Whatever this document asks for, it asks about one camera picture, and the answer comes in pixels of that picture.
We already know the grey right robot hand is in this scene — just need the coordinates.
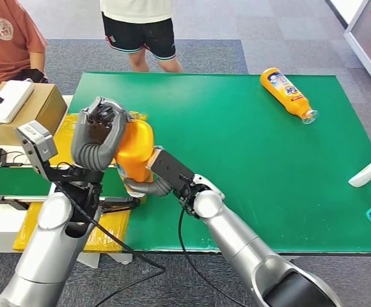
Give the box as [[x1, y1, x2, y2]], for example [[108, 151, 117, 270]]
[[124, 177, 174, 198]]

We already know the standing person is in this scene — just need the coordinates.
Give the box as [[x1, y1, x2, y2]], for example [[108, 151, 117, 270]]
[[100, 0, 184, 74]]

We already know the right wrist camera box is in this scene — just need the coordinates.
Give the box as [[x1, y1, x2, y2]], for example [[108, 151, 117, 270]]
[[147, 146, 195, 194]]

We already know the white flat device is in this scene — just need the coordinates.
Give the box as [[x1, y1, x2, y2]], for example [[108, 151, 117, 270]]
[[0, 79, 36, 125]]

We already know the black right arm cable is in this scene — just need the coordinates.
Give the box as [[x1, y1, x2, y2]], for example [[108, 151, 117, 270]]
[[178, 203, 247, 307]]

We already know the yellow wrapped cardboard box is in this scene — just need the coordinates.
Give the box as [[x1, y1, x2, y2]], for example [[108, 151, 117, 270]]
[[13, 111, 148, 253]]

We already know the green table mat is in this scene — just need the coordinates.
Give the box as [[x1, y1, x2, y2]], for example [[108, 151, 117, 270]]
[[67, 72, 371, 255]]

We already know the white red display stand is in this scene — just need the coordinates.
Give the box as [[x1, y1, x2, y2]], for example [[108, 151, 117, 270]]
[[344, 0, 371, 81]]

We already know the seated person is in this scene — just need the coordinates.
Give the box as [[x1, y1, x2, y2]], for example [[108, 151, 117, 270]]
[[0, 0, 48, 90]]

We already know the orange bottle with blue label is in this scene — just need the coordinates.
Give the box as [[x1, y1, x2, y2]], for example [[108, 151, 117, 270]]
[[260, 67, 320, 125]]

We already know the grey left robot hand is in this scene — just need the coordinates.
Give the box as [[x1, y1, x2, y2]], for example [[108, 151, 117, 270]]
[[70, 96, 132, 173]]

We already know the small green conveyor belt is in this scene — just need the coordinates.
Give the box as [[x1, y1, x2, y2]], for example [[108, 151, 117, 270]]
[[0, 162, 141, 213]]

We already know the brown cardboard box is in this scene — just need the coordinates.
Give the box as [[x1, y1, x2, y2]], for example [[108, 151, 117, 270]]
[[0, 83, 68, 148]]

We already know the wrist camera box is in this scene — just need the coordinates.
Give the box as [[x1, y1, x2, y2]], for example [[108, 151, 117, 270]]
[[147, 146, 195, 194], [14, 120, 59, 181]]

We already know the orange bottle with barcode label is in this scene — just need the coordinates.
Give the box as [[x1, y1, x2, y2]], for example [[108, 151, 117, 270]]
[[113, 118, 156, 199]]

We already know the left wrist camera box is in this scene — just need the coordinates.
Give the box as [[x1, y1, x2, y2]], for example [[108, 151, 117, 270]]
[[14, 120, 59, 181]]

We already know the white spray bottle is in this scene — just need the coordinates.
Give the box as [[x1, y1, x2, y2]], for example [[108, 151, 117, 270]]
[[348, 148, 371, 189]]

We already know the white table foot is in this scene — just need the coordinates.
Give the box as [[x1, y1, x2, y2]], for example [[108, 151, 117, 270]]
[[76, 252, 134, 270]]

